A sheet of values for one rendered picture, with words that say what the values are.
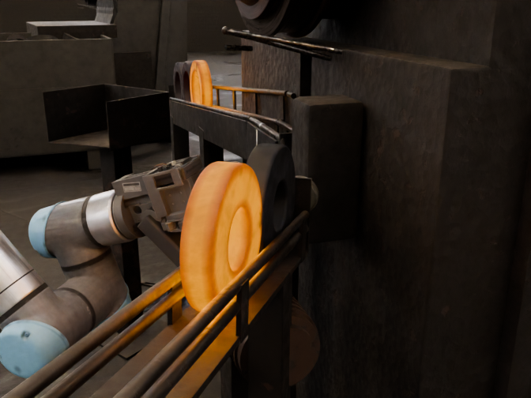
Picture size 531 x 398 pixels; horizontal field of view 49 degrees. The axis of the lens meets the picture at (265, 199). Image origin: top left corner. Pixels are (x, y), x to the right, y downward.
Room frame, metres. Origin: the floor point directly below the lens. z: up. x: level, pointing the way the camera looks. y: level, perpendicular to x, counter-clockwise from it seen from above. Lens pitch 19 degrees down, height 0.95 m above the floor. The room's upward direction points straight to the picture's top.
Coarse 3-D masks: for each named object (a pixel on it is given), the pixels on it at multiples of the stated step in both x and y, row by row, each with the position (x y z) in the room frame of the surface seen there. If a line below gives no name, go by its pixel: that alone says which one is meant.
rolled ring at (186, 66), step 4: (184, 64) 2.05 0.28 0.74; (188, 64) 2.00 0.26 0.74; (184, 68) 2.05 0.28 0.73; (188, 68) 1.98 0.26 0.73; (184, 72) 2.06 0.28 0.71; (188, 72) 1.99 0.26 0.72; (184, 76) 2.07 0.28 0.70; (188, 76) 2.08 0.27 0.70; (184, 80) 2.08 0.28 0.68; (188, 80) 2.09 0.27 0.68; (184, 84) 2.08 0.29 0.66; (188, 84) 2.09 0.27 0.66; (184, 88) 2.08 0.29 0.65; (188, 88) 2.09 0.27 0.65; (184, 92) 2.08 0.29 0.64; (188, 92) 2.08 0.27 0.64; (184, 96) 2.08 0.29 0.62; (188, 96) 2.08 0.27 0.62; (188, 100) 2.07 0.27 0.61
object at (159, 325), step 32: (64, 96) 1.60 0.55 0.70; (96, 96) 1.68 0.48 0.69; (128, 96) 1.64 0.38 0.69; (160, 96) 1.53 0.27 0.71; (64, 128) 1.59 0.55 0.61; (96, 128) 1.67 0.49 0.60; (128, 128) 1.44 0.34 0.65; (160, 128) 1.52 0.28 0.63; (128, 160) 1.53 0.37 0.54; (128, 256) 1.51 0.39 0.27; (160, 320) 1.60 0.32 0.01; (128, 352) 1.42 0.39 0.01
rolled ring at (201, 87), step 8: (192, 64) 1.89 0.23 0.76; (200, 64) 1.82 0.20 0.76; (192, 72) 1.89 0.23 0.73; (200, 72) 1.79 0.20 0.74; (208, 72) 1.80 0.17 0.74; (192, 80) 1.90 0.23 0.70; (200, 80) 1.78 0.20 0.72; (208, 80) 1.78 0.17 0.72; (192, 88) 1.91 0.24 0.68; (200, 88) 1.79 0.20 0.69; (208, 88) 1.77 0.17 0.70; (192, 96) 1.90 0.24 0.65; (200, 96) 1.79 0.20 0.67; (208, 96) 1.77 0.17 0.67; (208, 104) 1.78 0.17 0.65
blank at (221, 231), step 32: (192, 192) 0.51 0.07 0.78; (224, 192) 0.51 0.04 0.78; (256, 192) 0.60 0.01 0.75; (192, 224) 0.49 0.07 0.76; (224, 224) 0.51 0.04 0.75; (256, 224) 0.60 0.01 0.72; (192, 256) 0.48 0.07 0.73; (224, 256) 0.51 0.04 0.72; (256, 256) 0.60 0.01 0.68; (192, 288) 0.48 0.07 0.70
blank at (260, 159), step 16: (272, 144) 0.71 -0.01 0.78; (256, 160) 0.67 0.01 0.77; (272, 160) 0.66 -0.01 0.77; (288, 160) 0.73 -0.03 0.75; (272, 176) 0.66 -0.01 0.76; (288, 176) 0.73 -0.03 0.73; (272, 192) 0.66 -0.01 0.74; (288, 192) 0.73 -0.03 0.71; (272, 208) 0.66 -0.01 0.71; (288, 208) 0.73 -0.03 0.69; (272, 224) 0.66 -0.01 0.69; (288, 224) 0.73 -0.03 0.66; (272, 240) 0.66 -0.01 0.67
